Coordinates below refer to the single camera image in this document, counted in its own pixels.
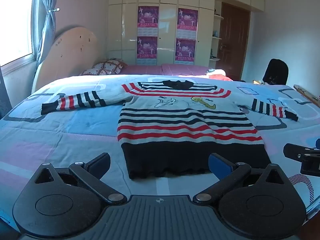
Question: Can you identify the beige rounded headboard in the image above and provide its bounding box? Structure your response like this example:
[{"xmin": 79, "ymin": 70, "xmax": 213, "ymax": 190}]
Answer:
[{"xmin": 31, "ymin": 26, "xmax": 98, "ymax": 93}]

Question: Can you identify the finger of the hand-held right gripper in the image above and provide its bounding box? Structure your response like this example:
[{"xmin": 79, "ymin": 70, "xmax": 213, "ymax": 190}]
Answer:
[{"xmin": 283, "ymin": 143, "xmax": 308, "ymax": 161}]

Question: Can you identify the cream corner shelf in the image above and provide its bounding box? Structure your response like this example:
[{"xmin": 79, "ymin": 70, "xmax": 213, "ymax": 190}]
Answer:
[{"xmin": 209, "ymin": 8, "xmax": 224, "ymax": 63}]

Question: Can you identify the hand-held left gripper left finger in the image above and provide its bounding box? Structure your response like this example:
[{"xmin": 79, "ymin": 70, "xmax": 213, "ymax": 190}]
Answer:
[{"xmin": 32, "ymin": 152, "xmax": 127, "ymax": 205}]

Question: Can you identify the blue curtain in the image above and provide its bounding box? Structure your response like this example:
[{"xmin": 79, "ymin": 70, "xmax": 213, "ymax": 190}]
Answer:
[{"xmin": 35, "ymin": 0, "xmax": 60, "ymax": 66}]

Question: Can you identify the cream wardrobe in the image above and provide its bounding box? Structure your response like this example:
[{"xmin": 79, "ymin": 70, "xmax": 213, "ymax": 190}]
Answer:
[{"xmin": 107, "ymin": 0, "xmax": 265, "ymax": 67}]

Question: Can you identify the wooden plank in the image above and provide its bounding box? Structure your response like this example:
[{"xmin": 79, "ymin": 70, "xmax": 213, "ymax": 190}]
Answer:
[{"xmin": 293, "ymin": 84, "xmax": 320, "ymax": 102}]

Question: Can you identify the window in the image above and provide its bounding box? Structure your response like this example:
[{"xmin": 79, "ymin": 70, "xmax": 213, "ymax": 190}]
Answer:
[{"xmin": 0, "ymin": 0, "xmax": 43, "ymax": 67}]

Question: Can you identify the striped knit sweater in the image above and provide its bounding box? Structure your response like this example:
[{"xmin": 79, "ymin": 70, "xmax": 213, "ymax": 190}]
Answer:
[{"xmin": 41, "ymin": 79, "xmax": 299, "ymax": 179}]

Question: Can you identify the brown wooden door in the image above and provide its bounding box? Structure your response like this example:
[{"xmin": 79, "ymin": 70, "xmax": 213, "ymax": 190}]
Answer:
[{"xmin": 218, "ymin": 2, "xmax": 251, "ymax": 81}]

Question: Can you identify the blue printed blanket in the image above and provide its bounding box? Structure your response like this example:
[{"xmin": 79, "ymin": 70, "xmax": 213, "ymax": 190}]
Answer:
[{"xmin": 0, "ymin": 74, "xmax": 320, "ymax": 230}]

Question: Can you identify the purple wall poster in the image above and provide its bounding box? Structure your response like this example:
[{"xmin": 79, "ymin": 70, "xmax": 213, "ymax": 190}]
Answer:
[
  {"xmin": 176, "ymin": 8, "xmax": 199, "ymax": 39},
  {"xmin": 174, "ymin": 38, "xmax": 196, "ymax": 66},
  {"xmin": 136, "ymin": 36, "xmax": 158, "ymax": 66},
  {"xmin": 137, "ymin": 6, "xmax": 160, "ymax": 36}
]

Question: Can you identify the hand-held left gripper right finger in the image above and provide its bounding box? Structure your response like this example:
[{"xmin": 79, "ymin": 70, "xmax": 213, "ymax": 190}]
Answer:
[{"xmin": 192, "ymin": 153, "xmax": 290, "ymax": 204}]

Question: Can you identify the patterned pillow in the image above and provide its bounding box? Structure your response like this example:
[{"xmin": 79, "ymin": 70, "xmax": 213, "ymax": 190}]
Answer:
[{"xmin": 79, "ymin": 58, "xmax": 128, "ymax": 76}]

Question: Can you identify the red and white clothes pile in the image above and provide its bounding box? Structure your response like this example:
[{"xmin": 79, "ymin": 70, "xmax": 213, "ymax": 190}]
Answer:
[{"xmin": 204, "ymin": 68, "xmax": 233, "ymax": 81}]

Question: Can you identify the pink bed sheet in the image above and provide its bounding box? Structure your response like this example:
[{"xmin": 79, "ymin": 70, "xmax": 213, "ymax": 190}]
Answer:
[{"xmin": 120, "ymin": 64, "xmax": 213, "ymax": 77}]

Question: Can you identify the black chair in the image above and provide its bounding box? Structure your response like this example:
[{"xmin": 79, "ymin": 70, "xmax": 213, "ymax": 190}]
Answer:
[{"xmin": 262, "ymin": 58, "xmax": 289, "ymax": 85}]

